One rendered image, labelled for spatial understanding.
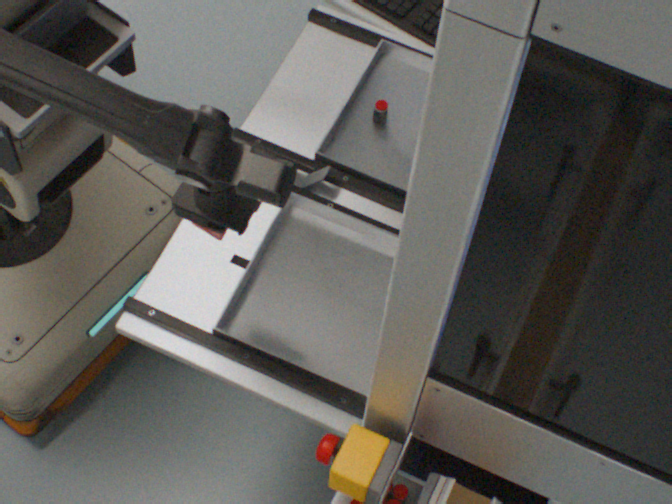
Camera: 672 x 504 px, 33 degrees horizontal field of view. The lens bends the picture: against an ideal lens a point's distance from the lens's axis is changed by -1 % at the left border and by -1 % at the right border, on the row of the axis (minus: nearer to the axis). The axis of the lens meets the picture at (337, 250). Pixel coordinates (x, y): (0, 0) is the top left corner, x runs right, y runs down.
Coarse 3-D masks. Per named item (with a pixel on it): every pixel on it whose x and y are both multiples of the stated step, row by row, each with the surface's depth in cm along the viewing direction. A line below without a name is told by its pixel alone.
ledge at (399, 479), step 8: (392, 480) 158; (400, 480) 158; (408, 480) 158; (392, 488) 158; (408, 488) 158; (416, 488) 158; (336, 496) 157; (344, 496) 157; (408, 496) 157; (416, 496) 157
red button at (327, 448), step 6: (324, 438) 147; (330, 438) 147; (336, 438) 147; (318, 444) 147; (324, 444) 146; (330, 444) 146; (336, 444) 147; (318, 450) 146; (324, 450) 146; (330, 450) 146; (336, 450) 147; (318, 456) 146; (324, 456) 146; (330, 456) 146; (324, 462) 147
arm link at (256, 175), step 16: (208, 112) 129; (224, 112) 130; (240, 144) 133; (224, 160) 133; (240, 160) 133; (256, 160) 133; (272, 160) 133; (192, 176) 129; (224, 176) 133; (240, 176) 133; (256, 176) 133; (272, 176) 133; (288, 176) 135; (240, 192) 136; (256, 192) 135; (272, 192) 134; (288, 192) 138
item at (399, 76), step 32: (384, 64) 194; (416, 64) 193; (352, 96) 187; (384, 96) 190; (416, 96) 191; (352, 128) 187; (384, 128) 187; (416, 128) 187; (320, 160) 181; (352, 160) 184; (384, 160) 184
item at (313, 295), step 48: (288, 240) 176; (336, 240) 176; (384, 240) 176; (240, 288) 169; (288, 288) 172; (336, 288) 172; (384, 288) 173; (240, 336) 168; (288, 336) 168; (336, 336) 168; (336, 384) 162
